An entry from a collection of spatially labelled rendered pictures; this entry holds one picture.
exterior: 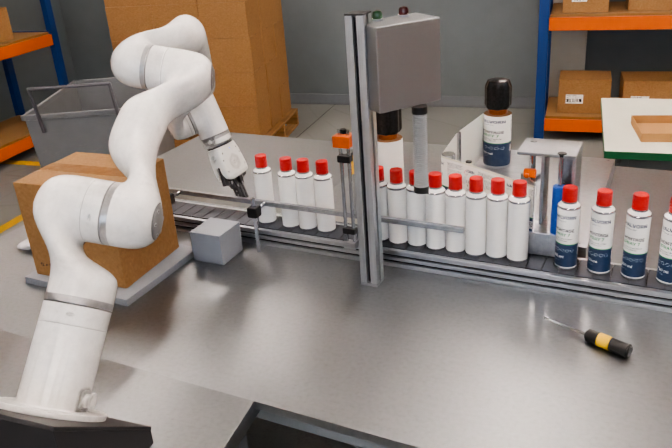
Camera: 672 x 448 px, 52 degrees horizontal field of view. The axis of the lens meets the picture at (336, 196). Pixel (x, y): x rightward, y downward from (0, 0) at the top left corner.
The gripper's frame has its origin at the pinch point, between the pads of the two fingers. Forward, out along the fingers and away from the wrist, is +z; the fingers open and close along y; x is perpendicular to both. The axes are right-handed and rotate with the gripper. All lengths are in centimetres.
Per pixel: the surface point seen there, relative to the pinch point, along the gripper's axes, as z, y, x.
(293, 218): 11.0, -2.0, -15.5
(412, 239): 24, -3, -49
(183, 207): -0.4, 0.6, 24.3
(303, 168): -1.9, -1.4, -24.9
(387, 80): -18, -17, -65
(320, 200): 7.7, -2.4, -26.7
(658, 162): 57, 115, -94
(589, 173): 38, 62, -81
